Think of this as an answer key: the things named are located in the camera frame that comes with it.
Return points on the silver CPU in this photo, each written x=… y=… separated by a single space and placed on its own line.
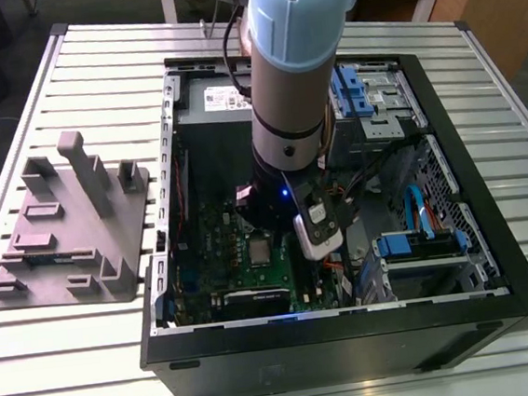
x=260 y=252

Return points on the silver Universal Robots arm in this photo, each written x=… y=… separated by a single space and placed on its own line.
x=284 y=112

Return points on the CPU socket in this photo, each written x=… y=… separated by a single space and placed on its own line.
x=248 y=255

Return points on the black RAM slot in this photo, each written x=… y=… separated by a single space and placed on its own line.
x=295 y=274
x=314 y=282

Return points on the green motherboard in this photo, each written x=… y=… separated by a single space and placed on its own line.
x=220 y=277

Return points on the grey power supply unit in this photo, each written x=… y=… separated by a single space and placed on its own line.
x=212 y=142

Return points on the black graphics card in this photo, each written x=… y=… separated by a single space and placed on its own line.
x=255 y=299

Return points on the hard disk in blue carrier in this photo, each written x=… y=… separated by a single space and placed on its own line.
x=399 y=246

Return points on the blue plastic drive latch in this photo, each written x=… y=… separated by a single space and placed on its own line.
x=357 y=100

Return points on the silver metal drive cage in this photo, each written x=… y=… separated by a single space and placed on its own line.
x=388 y=125

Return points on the black open PC case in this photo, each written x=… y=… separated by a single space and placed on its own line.
x=307 y=357

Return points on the silver metal disk bay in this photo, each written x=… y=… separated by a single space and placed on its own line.
x=430 y=268

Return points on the grey plastic parts rack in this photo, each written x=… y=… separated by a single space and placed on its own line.
x=87 y=252

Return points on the RAM stick with blue label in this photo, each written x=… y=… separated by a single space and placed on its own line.
x=55 y=260

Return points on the wooden panel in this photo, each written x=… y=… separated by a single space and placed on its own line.
x=498 y=7

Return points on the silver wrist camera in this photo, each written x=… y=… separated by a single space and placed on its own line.
x=320 y=246

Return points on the white desk frame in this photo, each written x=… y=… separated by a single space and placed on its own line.
x=169 y=8

